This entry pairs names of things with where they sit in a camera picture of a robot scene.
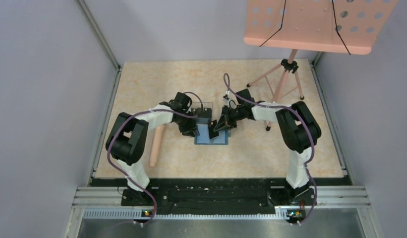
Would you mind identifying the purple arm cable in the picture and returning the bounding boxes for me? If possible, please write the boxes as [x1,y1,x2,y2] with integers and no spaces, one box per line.
[223,72,319,226]
[106,92,205,226]

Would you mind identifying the blue leather card holder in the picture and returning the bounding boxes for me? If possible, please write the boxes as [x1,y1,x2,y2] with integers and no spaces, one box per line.
[194,126,231,146]

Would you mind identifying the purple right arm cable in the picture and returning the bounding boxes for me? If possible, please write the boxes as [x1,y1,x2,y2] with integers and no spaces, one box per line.
[223,72,319,226]

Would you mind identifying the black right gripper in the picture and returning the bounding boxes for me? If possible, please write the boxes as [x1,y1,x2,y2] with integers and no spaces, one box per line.
[214,105,245,132]

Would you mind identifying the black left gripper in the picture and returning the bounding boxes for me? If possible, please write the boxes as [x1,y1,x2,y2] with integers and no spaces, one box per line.
[174,110,200,137]

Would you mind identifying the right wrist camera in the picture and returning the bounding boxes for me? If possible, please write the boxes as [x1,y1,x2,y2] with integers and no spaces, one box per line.
[223,94,237,109]

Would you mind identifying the clear acrylic card box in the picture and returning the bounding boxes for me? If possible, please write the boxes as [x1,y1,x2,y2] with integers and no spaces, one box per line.
[190,102,213,124]

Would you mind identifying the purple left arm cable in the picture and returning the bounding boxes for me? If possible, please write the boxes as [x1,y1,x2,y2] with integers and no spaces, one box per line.
[106,92,205,226]

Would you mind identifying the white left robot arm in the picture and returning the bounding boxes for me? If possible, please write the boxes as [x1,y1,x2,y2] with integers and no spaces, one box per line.
[105,92,199,206]

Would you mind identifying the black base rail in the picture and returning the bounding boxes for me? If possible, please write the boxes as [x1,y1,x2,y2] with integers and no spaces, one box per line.
[121,178,316,215]

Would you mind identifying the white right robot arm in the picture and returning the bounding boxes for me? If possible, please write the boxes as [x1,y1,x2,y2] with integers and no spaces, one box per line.
[209,89,321,204]

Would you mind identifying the black credit cards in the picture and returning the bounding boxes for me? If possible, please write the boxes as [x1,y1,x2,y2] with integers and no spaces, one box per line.
[196,108,212,124]

